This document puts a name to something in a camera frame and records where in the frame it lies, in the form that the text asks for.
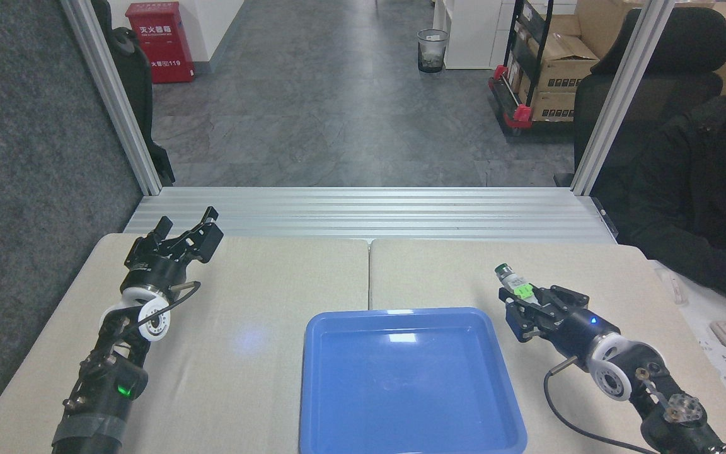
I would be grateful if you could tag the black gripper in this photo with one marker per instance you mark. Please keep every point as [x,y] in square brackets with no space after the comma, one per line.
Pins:
[155,272]
[574,334]

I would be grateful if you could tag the grey green switch part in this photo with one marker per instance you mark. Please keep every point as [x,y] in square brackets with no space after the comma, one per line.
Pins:
[511,277]

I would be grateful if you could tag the blue plastic tray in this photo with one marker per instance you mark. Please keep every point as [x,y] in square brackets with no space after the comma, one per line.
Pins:
[410,384]

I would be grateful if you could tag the grey felt partition panel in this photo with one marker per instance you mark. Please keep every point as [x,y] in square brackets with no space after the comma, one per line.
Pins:
[29,189]

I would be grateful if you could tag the person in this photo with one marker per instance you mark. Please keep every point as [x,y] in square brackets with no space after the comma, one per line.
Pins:
[684,189]

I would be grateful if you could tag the white power strip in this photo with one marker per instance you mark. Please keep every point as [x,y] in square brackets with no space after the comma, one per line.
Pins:
[725,369]

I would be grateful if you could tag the red fire extinguisher box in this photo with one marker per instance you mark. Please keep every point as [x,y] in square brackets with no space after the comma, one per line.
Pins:
[161,41]

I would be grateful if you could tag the small flat cardboard box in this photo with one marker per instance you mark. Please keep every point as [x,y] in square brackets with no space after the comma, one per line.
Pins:
[552,106]

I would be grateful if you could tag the black red storage cart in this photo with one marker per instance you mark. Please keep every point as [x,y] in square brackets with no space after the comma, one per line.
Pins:
[514,104]

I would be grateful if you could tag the cardboard box with black label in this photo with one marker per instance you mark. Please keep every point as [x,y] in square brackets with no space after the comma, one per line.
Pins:
[561,66]

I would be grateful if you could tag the black office chair with headrest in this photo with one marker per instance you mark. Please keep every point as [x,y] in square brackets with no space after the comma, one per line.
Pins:
[672,82]

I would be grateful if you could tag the black mesh trash bin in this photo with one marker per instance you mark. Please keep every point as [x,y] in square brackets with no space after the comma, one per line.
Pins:
[432,50]

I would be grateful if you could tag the white cabinet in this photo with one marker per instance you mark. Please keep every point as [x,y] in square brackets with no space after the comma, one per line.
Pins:
[470,31]

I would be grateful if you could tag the large plain cardboard box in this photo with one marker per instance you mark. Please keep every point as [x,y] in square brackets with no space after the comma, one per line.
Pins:
[602,25]

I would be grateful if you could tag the black table corner bracket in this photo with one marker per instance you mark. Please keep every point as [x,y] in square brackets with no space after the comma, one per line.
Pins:
[605,217]

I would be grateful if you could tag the black chair behind post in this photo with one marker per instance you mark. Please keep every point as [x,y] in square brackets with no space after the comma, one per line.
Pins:
[139,94]

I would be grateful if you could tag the silver aluminium post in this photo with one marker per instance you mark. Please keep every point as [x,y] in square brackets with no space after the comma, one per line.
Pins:
[111,94]
[621,94]

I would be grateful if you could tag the silver aluminium table rail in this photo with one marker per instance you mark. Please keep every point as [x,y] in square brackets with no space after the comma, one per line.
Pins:
[369,214]

